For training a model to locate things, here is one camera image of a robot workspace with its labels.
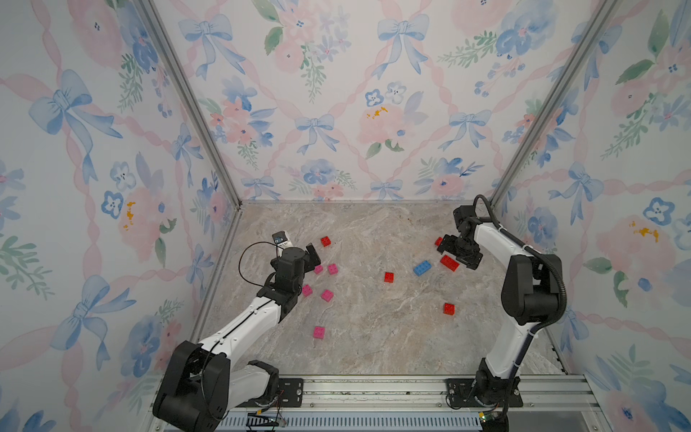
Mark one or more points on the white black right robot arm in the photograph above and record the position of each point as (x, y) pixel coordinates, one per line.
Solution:
(533, 295)

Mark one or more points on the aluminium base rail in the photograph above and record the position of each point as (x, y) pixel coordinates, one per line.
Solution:
(418, 403)

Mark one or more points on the red 2x4 lego brick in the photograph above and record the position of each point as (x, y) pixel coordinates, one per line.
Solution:
(449, 263)

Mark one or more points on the blue 2x4 lego brick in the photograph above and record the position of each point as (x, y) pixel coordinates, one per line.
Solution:
(422, 268)

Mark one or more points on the aluminium corner post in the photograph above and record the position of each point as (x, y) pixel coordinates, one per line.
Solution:
(162, 42)
(578, 58)

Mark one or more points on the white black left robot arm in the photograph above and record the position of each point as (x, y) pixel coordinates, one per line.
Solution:
(202, 383)

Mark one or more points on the aluminium corner post left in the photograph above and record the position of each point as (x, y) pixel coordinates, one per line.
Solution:
(162, 42)

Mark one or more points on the aluminium corner post right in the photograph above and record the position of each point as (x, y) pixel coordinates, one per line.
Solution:
(578, 58)

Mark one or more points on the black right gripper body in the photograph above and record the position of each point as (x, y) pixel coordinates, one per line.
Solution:
(462, 251)

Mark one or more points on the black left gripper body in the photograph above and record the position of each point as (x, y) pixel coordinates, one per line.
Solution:
(309, 264)

